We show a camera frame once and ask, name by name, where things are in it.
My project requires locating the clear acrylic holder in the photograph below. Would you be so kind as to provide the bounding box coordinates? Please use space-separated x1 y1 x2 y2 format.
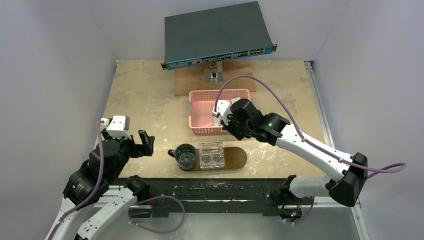
198 142 225 169

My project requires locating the wooden base board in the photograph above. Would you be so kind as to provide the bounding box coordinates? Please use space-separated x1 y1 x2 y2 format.
174 59 257 97

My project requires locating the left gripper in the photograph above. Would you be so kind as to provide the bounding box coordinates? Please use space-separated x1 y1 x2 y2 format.
103 127 154 181

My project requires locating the metal stand bracket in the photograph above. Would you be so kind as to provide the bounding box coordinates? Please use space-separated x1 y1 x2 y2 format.
204 62 224 83

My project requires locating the oval wooden tray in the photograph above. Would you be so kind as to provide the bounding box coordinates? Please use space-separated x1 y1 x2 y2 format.
183 147 247 172

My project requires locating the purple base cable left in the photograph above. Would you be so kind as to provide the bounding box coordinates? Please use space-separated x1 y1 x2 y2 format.
127 195 185 235

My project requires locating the black base frame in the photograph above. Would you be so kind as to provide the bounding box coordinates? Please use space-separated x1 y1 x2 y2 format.
133 178 313 218

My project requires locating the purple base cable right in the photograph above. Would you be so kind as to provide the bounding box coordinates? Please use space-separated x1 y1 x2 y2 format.
281 198 316 226

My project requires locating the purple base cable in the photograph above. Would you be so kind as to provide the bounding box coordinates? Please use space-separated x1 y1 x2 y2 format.
127 195 185 235
281 198 316 226

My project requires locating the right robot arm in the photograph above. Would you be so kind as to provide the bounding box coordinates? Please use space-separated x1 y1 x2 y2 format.
212 98 368 207

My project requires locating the network switch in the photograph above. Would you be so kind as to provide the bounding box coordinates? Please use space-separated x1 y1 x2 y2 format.
161 1 277 70

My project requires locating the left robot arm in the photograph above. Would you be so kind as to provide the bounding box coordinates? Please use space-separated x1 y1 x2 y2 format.
46 129 155 240

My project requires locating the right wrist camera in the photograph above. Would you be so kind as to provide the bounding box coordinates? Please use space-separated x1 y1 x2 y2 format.
212 100 232 127

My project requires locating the dark green cup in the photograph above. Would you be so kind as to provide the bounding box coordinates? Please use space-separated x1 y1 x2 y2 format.
167 143 197 171

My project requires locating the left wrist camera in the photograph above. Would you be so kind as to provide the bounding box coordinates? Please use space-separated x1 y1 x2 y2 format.
100 115 132 139

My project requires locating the pink plastic basket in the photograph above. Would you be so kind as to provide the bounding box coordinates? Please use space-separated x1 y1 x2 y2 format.
188 88 252 136

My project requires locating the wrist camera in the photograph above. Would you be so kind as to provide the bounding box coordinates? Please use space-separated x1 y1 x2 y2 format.
212 100 232 127
100 115 132 139

